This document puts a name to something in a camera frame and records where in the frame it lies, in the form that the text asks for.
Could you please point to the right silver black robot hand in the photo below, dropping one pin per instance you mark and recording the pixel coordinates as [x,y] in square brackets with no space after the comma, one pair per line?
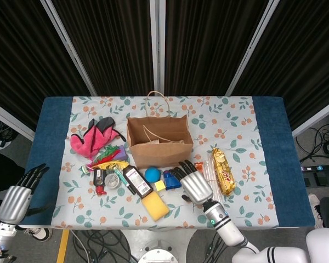
[197,189]

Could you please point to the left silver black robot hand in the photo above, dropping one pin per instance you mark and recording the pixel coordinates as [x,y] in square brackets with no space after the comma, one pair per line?
[13,202]

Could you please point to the pack of clear straws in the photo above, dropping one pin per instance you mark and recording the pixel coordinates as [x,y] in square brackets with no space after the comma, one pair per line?
[209,175]

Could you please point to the orange snack packet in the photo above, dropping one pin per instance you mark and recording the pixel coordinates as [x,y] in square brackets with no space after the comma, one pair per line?
[198,165]

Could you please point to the blue toy brick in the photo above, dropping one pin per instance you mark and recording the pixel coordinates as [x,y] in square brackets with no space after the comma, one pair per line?
[171,183]

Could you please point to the gold biscuit packet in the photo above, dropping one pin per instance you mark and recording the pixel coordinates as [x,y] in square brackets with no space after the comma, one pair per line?
[223,172]

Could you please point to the clear bag of snacks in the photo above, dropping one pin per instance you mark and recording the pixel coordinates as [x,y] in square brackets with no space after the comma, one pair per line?
[154,142]

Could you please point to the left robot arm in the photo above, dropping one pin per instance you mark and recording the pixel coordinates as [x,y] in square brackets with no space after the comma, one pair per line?
[0,238]

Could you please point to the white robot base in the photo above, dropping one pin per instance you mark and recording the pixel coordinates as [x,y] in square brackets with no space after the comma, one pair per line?
[159,256]

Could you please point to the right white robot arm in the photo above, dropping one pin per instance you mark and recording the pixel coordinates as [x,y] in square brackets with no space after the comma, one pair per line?
[227,227]

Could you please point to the brown paper bag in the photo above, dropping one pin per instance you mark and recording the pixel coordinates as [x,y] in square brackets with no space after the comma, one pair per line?
[159,156]

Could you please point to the person in black clothes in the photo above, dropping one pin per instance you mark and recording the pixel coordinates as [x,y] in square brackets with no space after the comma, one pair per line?
[2,172]

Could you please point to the yellow foam cube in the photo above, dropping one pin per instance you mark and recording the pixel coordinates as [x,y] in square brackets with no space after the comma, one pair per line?
[159,185]

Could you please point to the white black sneaker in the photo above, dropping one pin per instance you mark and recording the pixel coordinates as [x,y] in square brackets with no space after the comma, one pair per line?
[39,234]

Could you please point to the yellow sponge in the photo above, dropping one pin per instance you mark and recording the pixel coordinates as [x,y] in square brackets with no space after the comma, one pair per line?
[155,206]

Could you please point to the blue ball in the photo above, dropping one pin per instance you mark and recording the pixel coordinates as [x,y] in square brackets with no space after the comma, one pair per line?
[153,174]

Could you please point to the floral tablecloth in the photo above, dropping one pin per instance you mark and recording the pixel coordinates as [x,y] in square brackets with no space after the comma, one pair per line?
[230,131]

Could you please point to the green marker pen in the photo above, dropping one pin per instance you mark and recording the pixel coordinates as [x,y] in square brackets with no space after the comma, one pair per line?
[124,181]

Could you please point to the purple foam block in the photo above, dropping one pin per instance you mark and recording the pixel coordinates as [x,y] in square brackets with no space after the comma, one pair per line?
[123,154]

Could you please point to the clear jar of paper clips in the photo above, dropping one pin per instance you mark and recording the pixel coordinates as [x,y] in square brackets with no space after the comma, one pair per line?
[113,181]

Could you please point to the pink feather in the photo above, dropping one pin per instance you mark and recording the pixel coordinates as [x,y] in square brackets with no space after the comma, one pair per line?
[91,165]

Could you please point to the blue table cover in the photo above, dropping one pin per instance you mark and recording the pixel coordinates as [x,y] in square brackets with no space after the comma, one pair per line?
[52,123]

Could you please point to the yellow feather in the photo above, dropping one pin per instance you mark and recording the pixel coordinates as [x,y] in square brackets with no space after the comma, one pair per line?
[112,164]

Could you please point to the black bottle red cap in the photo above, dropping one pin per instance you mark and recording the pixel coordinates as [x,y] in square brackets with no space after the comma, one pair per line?
[98,176]

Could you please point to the pink black cleaning glove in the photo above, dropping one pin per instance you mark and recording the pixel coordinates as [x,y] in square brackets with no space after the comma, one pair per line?
[85,139]

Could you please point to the green feather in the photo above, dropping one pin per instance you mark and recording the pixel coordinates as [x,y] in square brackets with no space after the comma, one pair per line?
[109,151]

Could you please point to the black power strip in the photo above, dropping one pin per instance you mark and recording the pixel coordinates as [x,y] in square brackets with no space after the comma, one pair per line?
[320,168]

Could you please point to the black screen panel white frame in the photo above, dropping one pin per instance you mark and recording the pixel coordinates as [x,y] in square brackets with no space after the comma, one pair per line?
[208,41]
[112,41]
[22,54]
[304,54]

